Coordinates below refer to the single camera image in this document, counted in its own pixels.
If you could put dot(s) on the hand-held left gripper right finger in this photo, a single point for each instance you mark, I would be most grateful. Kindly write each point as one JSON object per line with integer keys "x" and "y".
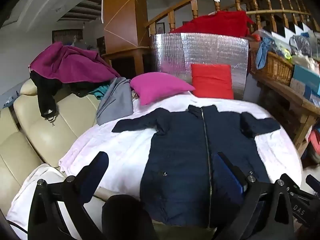
{"x": 225, "y": 177}

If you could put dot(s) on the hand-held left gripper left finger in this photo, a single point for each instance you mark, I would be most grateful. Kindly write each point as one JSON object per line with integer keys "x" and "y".
{"x": 97, "y": 170}

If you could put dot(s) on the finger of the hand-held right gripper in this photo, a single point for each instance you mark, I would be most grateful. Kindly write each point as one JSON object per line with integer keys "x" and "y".
{"x": 313, "y": 182}

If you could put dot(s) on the navy zip jacket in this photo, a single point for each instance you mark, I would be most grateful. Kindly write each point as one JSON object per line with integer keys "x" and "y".
{"x": 180, "y": 155}

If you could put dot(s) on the white pink blanket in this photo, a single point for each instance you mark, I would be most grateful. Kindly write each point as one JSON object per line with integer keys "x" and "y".
{"x": 125, "y": 155}

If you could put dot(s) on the red cloth bundle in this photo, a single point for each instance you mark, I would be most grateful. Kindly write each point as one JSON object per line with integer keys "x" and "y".
{"x": 315, "y": 142}

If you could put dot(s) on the grey garment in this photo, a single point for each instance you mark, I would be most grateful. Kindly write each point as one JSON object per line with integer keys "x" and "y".
{"x": 115, "y": 102}

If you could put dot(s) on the beige leather sofa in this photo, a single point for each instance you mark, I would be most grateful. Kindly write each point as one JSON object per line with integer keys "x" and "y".
{"x": 37, "y": 130}

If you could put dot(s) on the teal garment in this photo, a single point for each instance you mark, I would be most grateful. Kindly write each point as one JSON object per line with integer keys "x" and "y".
{"x": 100, "y": 91}

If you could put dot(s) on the black garment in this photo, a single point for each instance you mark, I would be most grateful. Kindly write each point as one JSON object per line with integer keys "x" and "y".
{"x": 46, "y": 92}

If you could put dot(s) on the wooden bench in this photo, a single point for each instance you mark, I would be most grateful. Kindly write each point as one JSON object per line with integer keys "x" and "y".
{"x": 287, "y": 92}

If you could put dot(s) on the white patterned box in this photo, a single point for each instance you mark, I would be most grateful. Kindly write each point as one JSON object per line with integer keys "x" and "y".
{"x": 298, "y": 86}

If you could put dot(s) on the red pillow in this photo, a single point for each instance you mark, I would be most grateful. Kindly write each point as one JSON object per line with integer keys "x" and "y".
{"x": 212, "y": 80}

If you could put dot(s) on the magenta pillow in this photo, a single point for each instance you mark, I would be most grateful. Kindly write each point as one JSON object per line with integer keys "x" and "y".
{"x": 157, "y": 86}

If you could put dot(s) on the blue cardboard box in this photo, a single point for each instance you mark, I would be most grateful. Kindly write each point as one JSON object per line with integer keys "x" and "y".
{"x": 306, "y": 77}

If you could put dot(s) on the magenta fleece jacket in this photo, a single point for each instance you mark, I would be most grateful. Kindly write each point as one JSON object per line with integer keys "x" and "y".
{"x": 70, "y": 65}

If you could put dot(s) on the white plastic bag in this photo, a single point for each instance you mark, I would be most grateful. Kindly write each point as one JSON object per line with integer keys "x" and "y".
{"x": 305, "y": 62}

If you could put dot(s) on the wicker basket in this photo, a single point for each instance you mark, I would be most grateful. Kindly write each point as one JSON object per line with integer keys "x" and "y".
{"x": 277, "y": 67}

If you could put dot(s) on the grey refrigerator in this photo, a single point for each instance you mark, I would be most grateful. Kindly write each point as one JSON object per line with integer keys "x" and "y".
{"x": 80, "y": 44}

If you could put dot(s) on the blue cloth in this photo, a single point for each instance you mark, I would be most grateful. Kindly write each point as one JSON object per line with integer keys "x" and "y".
{"x": 262, "y": 53}

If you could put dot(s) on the silver foil insulation panel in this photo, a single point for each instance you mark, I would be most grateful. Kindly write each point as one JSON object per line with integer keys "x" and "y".
{"x": 200, "y": 50}

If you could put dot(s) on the yellow green item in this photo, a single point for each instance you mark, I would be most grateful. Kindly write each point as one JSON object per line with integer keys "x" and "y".
{"x": 285, "y": 52}

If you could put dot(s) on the clear plastic bag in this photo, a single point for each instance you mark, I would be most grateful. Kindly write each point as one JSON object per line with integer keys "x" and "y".
{"x": 300, "y": 43}

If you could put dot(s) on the wooden pillar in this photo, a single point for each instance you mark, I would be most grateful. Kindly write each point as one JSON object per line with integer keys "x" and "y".
{"x": 120, "y": 17}

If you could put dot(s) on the small framed picture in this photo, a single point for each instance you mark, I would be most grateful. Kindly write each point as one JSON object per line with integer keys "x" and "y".
{"x": 160, "y": 27}

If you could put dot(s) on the wooden stair railing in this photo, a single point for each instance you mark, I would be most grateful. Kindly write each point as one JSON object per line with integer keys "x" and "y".
{"x": 175, "y": 8}

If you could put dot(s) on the dark wall hanging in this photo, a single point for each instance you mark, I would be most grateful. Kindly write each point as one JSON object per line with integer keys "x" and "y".
{"x": 65, "y": 36}

